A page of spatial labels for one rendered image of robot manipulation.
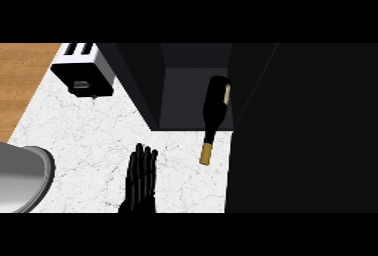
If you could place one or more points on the grey metal pot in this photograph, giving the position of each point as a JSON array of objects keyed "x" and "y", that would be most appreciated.
[{"x": 22, "y": 178}]

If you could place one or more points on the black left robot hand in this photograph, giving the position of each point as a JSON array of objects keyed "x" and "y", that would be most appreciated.
[{"x": 139, "y": 180}]

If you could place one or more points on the dark grey open cabinet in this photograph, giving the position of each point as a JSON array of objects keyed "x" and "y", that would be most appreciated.
[{"x": 182, "y": 90}]

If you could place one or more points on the black wine bottle gold cap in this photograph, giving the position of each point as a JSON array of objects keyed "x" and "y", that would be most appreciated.
[{"x": 216, "y": 103}]

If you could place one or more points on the white and black toaster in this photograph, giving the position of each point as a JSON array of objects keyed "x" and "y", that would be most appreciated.
[{"x": 83, "y": 71}]

